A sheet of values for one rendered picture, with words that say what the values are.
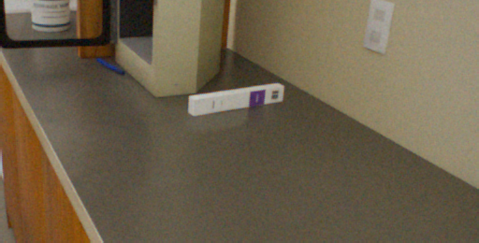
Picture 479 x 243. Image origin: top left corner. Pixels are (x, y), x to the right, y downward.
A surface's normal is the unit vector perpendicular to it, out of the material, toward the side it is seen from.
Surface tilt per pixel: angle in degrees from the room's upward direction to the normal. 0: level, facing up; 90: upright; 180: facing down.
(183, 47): 90
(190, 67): 90
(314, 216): 0
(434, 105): 90
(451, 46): 90
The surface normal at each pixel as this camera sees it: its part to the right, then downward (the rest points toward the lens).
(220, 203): 0.05, -0.91
